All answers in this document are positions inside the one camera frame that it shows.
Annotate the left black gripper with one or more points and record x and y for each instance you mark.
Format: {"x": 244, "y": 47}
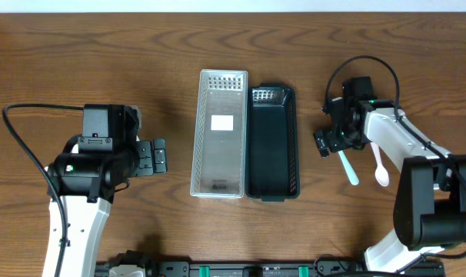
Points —
{"x": 144, "y": 156}

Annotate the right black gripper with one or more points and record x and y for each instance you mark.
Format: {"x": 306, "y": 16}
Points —
{"x": 331, "y": 139}

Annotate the dark green plastic basket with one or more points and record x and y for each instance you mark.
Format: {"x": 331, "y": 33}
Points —
{"x": 272, "y": 166}

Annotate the mint green plastic fork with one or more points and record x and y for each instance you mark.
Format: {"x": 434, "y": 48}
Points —
{"x": 352, "y": 176}

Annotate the pale pink plastic fork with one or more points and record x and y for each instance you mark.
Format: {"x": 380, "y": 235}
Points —
{"x": 380, "y": 173}

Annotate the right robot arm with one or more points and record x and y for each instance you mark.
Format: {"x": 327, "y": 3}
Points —
{"x": 430, "y": 206}

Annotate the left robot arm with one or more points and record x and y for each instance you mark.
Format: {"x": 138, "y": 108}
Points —
{"x": 92, "y": 167}

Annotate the clear perforated plastic basket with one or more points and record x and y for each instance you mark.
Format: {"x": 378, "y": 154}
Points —
{"x": 218, "y": 165}

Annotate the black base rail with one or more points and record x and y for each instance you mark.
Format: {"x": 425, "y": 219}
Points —
{"x": 138, "y": 264}

